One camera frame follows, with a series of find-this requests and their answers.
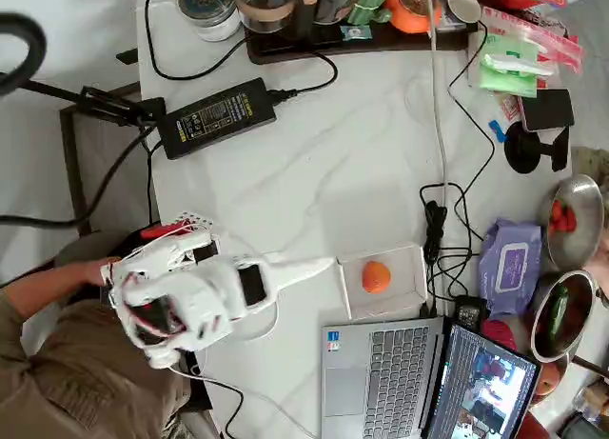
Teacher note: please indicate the orange fruit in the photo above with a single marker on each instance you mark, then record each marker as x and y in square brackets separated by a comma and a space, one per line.
[376, 277]

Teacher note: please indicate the olive clothed person body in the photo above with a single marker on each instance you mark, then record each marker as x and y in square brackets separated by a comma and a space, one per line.
[85, 372]

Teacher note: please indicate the black smartphone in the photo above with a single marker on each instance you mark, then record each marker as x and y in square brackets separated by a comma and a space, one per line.
[547, 109]

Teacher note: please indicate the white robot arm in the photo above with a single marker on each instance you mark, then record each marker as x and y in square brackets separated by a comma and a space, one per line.
[190, 286]

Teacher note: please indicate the grey round stool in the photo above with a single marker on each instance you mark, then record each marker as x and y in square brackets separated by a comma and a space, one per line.
[81, 248]

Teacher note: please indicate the grey laptop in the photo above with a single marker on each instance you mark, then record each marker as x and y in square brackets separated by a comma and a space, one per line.
[380, 363]

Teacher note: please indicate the green tissue pack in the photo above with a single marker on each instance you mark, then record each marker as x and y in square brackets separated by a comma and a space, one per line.
[509, 77]

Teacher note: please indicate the round tin dark lid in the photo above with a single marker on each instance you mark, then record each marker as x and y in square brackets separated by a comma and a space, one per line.
[209, 5]

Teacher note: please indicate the beige woven mat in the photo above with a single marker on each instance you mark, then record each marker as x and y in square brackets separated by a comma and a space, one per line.
[592, 163]

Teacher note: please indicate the red clamp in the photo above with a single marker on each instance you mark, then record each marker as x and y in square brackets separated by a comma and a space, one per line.
[159, 229]

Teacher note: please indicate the steel bowl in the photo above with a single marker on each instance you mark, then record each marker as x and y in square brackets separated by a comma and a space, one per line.
[580, 248]

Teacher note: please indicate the steel pot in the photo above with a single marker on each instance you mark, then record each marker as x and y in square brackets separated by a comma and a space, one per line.
[578, 310]

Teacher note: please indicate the small black charger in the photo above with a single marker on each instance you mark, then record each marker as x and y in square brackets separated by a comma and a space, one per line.
[470, 311]

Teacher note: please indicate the grey glass tumbler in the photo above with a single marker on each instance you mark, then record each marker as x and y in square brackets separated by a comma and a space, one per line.
[335, 1]

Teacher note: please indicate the orange round teapot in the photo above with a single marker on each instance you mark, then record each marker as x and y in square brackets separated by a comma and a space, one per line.
[411, 10]

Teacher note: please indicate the green and pink packets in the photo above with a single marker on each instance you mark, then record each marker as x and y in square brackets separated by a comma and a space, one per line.
[552, 39]

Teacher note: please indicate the blue clip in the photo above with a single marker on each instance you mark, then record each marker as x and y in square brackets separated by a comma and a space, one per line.
[497, 130]

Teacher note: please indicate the white cup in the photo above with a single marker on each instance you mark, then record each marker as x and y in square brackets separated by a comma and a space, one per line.
[464, 5]

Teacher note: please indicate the red white printed packet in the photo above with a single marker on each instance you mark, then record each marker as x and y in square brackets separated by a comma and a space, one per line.
[509, 108]

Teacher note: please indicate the dark wooden tea tray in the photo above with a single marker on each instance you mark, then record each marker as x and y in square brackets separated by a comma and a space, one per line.
[380, 44]

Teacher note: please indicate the teal candy packet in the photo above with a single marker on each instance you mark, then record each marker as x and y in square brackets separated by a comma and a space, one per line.
[356, 32]

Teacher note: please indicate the person left hand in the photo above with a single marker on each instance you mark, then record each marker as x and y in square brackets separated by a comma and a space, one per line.
[101, 270]

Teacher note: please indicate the person left forearm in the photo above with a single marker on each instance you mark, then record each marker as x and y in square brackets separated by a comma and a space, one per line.
[43, 286]

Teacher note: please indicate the red knitted cloth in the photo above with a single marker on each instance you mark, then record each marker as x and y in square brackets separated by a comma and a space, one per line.
[499, 334]

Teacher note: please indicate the green cactus figurine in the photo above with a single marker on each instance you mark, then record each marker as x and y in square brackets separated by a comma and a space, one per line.
[368, 3]

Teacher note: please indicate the black phone stand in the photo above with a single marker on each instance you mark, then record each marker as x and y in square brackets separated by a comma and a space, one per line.
[523, 148]

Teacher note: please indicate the black power adapter brick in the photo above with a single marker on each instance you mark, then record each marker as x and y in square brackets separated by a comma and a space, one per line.
[214, 117]

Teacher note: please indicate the dark bottle cork stopper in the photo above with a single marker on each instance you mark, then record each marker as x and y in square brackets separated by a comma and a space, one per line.
[307, 15]

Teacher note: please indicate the glass jar tan band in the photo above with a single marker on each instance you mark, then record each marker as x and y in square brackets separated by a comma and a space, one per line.
[266, 10]

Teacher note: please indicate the wet wipes pack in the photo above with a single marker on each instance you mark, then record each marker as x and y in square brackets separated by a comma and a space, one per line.
[509, 267]

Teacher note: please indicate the thin black adapter lead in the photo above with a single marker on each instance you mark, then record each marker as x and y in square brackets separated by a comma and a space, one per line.
[150, 182]

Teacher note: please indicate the red strawberry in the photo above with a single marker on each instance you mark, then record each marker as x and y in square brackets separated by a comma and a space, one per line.
[567, 222]
[556, 210]

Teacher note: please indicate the green cucumber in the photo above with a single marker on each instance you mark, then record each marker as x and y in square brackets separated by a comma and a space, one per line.
[556, 315]

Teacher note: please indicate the white cardboard box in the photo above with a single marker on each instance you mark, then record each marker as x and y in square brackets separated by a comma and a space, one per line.
[404, 298]

